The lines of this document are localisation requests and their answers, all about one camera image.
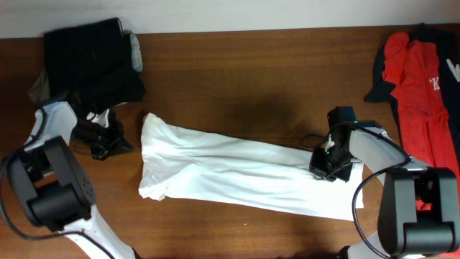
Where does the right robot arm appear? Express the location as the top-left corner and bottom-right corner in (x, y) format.
(309, 106), (459, 259)

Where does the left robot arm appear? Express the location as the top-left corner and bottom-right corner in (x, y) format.
(1, 101), (138, 259)

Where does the black folded garment stack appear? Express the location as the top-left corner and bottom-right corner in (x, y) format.
(43, 17), (147, 120)

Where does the white robot print t-shirt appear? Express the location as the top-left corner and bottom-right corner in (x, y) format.
(139, 113), (363, 220)

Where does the black garment with white letters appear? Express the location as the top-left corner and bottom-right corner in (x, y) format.
(364, 24), (459, 152)

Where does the red t-shirt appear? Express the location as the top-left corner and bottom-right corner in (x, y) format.
(382, 32), (459, 176)

